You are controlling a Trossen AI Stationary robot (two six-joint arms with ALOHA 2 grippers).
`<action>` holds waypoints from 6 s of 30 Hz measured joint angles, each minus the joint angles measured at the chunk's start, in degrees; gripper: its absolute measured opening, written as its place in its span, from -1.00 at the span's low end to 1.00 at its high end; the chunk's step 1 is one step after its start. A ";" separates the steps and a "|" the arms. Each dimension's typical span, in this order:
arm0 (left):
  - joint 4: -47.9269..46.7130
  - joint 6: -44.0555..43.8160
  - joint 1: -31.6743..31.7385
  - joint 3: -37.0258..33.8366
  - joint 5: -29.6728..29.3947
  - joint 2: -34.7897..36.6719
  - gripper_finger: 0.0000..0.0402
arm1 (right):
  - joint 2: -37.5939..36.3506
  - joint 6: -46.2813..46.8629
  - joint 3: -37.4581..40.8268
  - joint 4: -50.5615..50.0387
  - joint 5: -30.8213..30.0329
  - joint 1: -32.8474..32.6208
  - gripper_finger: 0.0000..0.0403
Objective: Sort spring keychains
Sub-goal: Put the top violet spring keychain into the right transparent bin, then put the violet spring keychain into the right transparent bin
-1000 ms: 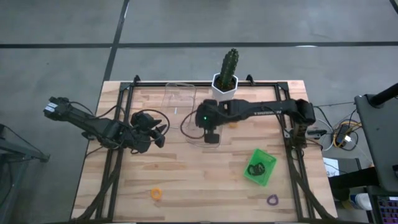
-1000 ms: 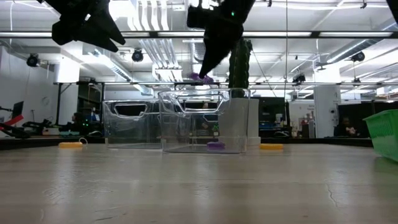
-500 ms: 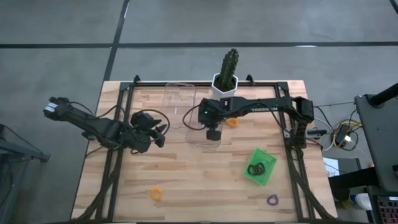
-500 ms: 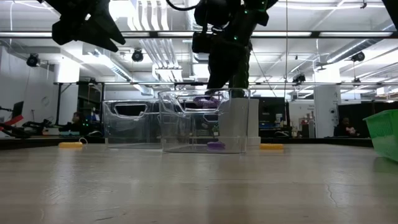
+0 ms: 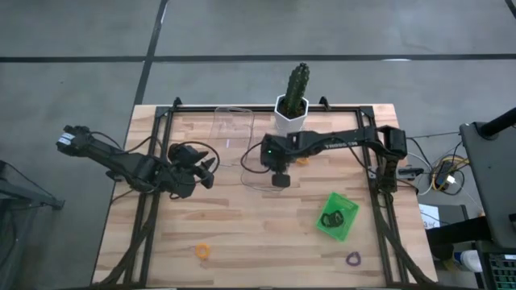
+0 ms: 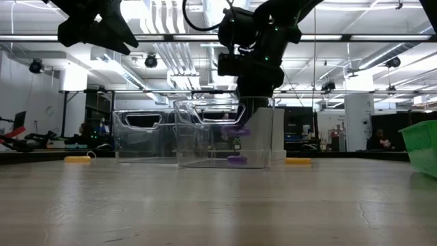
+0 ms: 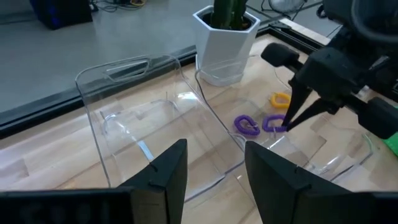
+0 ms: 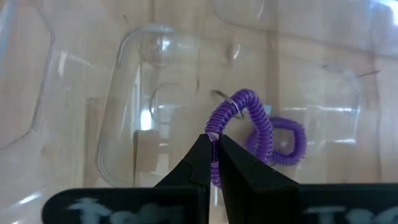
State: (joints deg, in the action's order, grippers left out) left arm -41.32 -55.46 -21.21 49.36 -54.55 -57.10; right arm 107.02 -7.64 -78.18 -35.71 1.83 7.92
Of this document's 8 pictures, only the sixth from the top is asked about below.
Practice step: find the black ceiling spotlight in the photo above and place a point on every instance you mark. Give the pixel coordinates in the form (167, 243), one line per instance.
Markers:
(328, 86)
(151, 61)
(393, 62)
(35, 66)

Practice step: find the black background robot arm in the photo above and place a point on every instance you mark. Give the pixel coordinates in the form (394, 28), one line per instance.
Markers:
(13, 145)

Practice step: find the black metal table frame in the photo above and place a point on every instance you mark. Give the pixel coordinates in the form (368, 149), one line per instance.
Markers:
(341, 155)

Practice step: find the black cabinet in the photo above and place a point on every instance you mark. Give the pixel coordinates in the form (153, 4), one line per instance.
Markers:
(297, 119)

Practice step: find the small clear plastic bin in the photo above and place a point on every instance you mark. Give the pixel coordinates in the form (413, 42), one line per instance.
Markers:
(147, 143)

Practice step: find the long overhead light bar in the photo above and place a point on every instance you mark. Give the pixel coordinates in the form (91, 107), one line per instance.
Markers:
(324, 37)

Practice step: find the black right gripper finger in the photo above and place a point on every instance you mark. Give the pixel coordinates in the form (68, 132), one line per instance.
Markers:
(251, 107)

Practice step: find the large clear plastic bin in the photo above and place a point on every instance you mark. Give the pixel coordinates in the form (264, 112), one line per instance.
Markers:
(205, 147)

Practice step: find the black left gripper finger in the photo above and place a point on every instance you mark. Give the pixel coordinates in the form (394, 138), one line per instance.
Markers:
(119, 30)
(102, 37)

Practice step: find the green plastic basket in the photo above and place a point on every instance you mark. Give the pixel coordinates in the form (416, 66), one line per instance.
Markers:
(421, 147)

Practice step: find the black monitor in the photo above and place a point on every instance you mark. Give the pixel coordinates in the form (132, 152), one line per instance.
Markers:
(20, 119)

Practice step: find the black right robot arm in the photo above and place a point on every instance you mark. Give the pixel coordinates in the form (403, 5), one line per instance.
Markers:
(280, 13)

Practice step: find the silver ceiling duct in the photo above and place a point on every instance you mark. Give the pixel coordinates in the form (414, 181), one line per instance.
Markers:
(382, 58)

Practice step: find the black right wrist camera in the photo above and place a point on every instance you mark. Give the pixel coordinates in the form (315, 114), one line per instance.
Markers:
(228, 65)

